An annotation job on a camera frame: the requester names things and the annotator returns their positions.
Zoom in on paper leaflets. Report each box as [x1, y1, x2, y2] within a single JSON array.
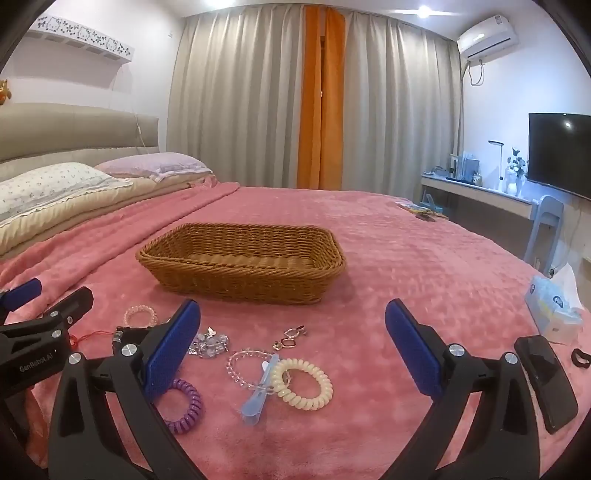
[[394, 200, 448, 222]]

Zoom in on blue white tissue pack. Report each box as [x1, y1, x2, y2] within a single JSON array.
[[525, 263, 585, 344]]

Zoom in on white air conditioner hose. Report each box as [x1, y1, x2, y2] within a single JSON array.
[[459, 58, 486, 88]]

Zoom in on orange curtain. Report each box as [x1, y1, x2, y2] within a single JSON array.
[[296, 6, 347, 190]]

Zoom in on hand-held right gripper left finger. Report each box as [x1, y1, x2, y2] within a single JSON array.
[[46, 299, 204, 480]]

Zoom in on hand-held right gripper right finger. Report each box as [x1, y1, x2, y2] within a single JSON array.
[[385, 299, 561, 480]]

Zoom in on lilac pillow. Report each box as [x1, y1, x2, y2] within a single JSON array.
[[93, 152, 213, 183]]

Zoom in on clear bead bracelet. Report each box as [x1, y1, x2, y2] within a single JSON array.
[[225, 349, 280, 392]]

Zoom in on black phone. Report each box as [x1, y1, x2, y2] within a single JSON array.
[[514, 335, 579, 433]]

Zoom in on light blue chair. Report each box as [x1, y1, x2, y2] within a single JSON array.
[[523, 195, 565, 273]]

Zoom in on brown wicker basket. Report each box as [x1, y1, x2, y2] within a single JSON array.
[[135, 223, 347, 305]]

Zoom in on pink bead bracelet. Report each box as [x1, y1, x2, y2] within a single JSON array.
[[123, 304, 160, 328]]

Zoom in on white charging cable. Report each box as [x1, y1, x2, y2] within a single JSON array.
[[131, 111, 147, 151]]

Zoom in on white desk lamp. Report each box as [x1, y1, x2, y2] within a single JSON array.
[[488, 140, 507, 191]]

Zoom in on desk supplies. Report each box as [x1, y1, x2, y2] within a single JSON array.
[[450, 152, 483, 183]]

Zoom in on crystal bead bracelet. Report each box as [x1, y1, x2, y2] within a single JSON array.
[[187, 326, 230, 358]]

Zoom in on white floral pillow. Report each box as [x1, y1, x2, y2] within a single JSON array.
[[0, 161, 134, 222]]

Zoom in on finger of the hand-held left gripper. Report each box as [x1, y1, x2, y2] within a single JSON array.
[[0, 278, 43, 319], [39, 286, 95, 325]]

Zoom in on black television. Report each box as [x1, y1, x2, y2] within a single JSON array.
[[527, 112, 591, 200]]

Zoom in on pink fleece blanket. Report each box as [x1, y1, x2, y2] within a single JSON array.
[[0, 182, 591, 480]]

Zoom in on light blue hair clip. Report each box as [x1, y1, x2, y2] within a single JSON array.
[[241, 354, 281, 425]]

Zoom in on beige padded headboard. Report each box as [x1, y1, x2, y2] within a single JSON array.
[[0, 102, 160, 181]]

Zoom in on white cutout wall shelf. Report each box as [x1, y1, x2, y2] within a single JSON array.
[[25, 16, 137, 63]]

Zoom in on beige folded quilt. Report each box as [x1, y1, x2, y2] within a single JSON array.
[[0, 173, 218, 259]]

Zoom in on white air conditioner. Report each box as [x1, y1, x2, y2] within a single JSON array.
[[457, 14, 519, 60]]

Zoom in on white vase with flowers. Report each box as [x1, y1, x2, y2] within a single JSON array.
[[505, 147, 528, 195]]

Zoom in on clear crystal item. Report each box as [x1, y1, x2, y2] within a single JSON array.
[[270, 357, 333, 411]]

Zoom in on purple spiral hair tie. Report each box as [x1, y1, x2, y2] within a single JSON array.
[[159, 378, 204, 435]]

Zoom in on white desk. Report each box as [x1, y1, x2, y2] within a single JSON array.
[[420, 172, 536, 232]]

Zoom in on grey curtain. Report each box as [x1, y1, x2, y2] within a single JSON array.
[[166, 4, 308, 190], [342, 14, 462, 204]]

